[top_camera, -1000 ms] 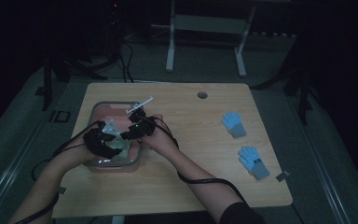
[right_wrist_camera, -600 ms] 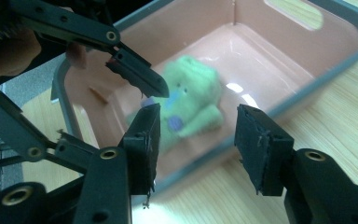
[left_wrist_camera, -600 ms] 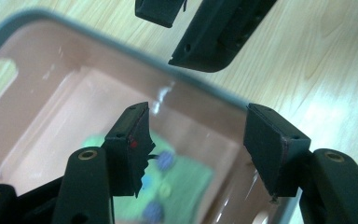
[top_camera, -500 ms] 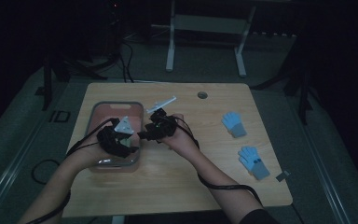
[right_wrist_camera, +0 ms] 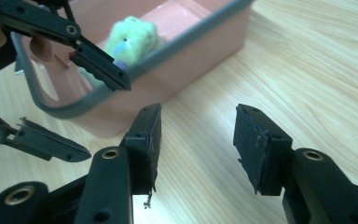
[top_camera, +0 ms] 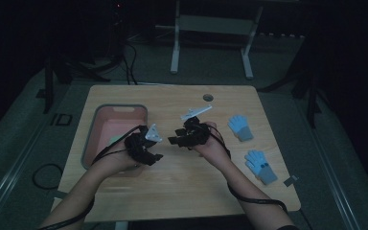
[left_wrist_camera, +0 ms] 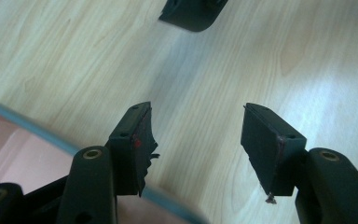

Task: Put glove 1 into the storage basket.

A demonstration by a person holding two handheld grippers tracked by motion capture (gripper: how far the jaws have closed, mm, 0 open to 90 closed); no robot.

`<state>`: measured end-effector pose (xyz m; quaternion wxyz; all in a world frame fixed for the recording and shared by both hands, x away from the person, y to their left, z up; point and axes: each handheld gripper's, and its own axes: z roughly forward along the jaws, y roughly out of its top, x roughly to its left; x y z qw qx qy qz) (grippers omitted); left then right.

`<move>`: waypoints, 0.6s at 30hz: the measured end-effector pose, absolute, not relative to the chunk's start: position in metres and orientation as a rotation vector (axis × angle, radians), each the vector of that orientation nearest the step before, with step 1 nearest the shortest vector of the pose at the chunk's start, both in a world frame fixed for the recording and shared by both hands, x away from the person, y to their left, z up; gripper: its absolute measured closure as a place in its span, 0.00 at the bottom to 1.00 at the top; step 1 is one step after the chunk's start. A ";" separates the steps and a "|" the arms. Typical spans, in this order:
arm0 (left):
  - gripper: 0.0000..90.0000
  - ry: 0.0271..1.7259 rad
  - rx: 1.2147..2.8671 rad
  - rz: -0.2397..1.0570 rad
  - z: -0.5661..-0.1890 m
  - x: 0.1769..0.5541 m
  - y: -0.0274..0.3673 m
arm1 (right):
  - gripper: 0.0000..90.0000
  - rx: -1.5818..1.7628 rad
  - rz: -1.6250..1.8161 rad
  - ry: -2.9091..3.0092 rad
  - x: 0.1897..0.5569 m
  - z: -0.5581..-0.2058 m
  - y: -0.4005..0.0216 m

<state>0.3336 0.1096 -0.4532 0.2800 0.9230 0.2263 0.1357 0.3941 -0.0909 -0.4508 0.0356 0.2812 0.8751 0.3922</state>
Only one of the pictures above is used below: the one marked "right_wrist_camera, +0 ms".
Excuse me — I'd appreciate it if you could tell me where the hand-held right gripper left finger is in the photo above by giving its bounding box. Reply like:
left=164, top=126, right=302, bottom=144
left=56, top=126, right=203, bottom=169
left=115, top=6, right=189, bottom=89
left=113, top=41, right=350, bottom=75
left=74, top=103, right=163, bottom=224

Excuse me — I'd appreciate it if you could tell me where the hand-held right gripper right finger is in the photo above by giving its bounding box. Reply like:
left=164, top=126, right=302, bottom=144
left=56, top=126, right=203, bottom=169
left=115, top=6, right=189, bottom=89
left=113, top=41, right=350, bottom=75
left=232, top=104, right=358, bottom=224

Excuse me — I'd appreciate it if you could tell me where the green mitten with face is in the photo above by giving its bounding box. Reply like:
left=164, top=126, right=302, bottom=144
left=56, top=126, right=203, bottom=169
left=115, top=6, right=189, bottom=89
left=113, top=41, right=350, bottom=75
left=78, top=15, right=166, bottom=90

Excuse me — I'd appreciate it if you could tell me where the pink basin with grey rim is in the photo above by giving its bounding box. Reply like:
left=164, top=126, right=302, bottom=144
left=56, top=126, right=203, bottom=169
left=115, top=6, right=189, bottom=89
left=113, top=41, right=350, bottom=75
left=10, top=0, right=256, bottom=138

